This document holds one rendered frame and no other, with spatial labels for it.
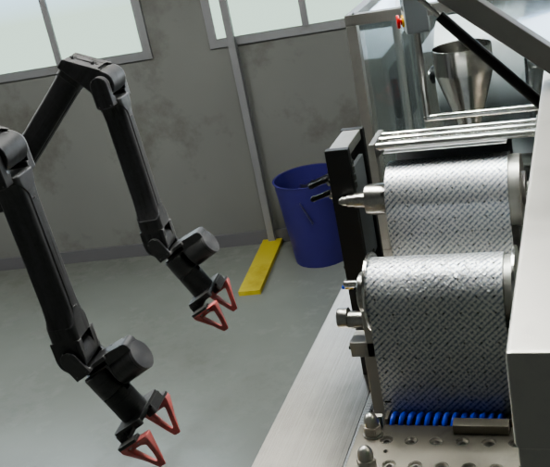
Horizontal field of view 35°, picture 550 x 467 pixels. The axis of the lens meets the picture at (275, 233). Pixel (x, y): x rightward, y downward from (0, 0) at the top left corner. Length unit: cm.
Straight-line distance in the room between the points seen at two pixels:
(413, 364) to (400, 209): 32
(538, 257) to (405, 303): 84
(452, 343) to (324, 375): 57
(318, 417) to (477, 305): 55
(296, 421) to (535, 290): 131
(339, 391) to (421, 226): 47
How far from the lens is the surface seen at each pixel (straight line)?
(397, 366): 163
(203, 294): 204
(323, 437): 188
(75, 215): 562
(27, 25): 535
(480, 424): 160
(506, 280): 153
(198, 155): 521
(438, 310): 156
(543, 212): 82
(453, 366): 161
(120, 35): 514
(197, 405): 384
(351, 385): 203
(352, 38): 249
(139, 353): 160
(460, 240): 176
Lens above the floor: 197
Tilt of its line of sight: 21 degrees down
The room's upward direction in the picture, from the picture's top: 12 degrees counter-clockwise
